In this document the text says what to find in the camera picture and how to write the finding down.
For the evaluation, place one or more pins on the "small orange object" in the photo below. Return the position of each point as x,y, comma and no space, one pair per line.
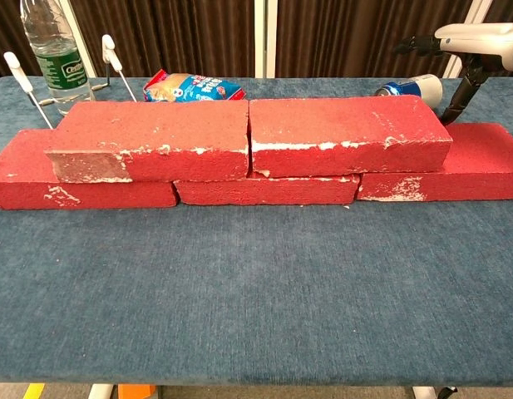
135,392

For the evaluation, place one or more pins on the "red brick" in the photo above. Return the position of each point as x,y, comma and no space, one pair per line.
156,124
114,193
264,191
322,120
480,166

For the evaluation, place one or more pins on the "blue silver soda can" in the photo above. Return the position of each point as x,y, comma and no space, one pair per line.
426,89

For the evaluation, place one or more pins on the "clear plastic water bottle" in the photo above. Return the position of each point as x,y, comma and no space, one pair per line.
60,62

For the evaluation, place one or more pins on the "dark brown pleated curtain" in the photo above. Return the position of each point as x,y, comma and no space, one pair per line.
343,29
177,33
509,10
2,25

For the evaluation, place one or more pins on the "blue red snack bag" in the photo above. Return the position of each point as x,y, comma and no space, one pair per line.
189,89

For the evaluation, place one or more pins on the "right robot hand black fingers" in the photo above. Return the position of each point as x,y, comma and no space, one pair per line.
480,41

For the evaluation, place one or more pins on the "blue fabric table cover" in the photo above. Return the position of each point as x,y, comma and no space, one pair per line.
239,291

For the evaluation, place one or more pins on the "white partition frame post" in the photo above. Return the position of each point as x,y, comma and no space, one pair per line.
265,37
482,8
70,16

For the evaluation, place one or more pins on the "small black object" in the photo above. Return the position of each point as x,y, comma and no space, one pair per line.
449,392

